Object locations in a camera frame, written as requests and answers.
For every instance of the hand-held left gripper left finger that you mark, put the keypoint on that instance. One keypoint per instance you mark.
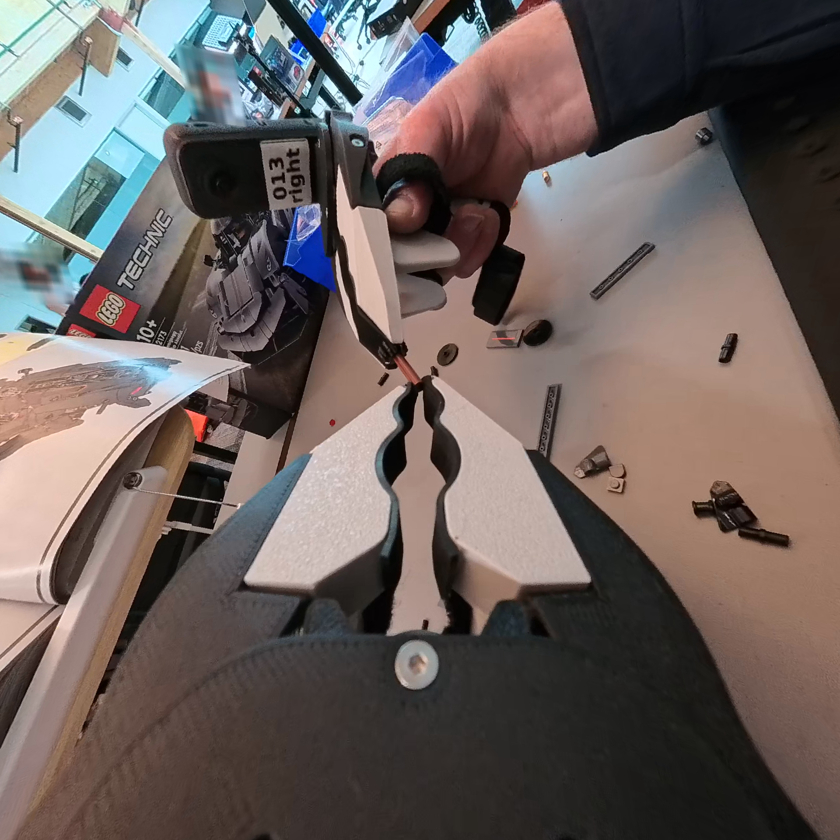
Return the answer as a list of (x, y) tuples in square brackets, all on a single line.
[(315, 512)]

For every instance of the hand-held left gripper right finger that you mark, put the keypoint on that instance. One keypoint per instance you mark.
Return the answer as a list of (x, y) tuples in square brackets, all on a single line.
[(512, 512)]

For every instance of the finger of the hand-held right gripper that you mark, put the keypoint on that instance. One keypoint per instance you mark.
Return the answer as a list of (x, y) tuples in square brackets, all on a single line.
[(371, 275), (346, 308)]

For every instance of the person's right forearm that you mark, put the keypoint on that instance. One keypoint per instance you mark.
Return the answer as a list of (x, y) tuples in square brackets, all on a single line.
[(709, 59)]

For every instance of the grey lego wedge piece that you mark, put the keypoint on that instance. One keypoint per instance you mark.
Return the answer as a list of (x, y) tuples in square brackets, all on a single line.
[(594, 463)]

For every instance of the long grey studded lego plate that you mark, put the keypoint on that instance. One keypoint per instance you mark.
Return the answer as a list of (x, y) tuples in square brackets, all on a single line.
[(548, 420)]

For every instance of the black lego set box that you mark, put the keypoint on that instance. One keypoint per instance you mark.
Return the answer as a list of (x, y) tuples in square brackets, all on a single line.
[(164, 262)]

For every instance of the black lego disc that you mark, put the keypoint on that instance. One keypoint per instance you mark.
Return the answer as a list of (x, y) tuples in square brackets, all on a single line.
[(537, 333), (449, 354)]

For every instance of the grey lego tile red stripe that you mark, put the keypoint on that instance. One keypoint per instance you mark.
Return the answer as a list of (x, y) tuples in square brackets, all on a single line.
[(505, 338)]

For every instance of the black lego connector assembly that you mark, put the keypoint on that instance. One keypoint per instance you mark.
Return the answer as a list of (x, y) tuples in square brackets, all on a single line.
[(728, 505)]

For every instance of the dark grey flat lego beam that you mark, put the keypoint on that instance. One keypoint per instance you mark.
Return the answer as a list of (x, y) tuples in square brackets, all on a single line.
[(622, 270)]

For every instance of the long black lego pin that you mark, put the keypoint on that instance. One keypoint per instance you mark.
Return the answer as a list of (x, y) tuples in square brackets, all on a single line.
[(763, 536)]

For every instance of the person's right hand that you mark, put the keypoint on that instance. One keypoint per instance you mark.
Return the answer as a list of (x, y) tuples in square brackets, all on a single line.
[(485, 118)]

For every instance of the blue plastic bin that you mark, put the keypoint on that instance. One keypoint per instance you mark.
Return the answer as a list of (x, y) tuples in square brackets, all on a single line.
[(312, 259)]

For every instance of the clear plastic parts bags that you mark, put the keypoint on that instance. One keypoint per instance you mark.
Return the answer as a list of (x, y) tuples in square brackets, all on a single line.
[(387, 118)]

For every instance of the open instruction book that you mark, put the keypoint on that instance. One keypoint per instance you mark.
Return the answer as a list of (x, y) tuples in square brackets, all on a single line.
[(79, 426)]

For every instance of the white book stand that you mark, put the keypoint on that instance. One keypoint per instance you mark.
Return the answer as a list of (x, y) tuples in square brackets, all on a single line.
[(65, 656)]

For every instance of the black dimpled fabric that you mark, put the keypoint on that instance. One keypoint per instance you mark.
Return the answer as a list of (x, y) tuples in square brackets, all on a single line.
[(787, 197)]

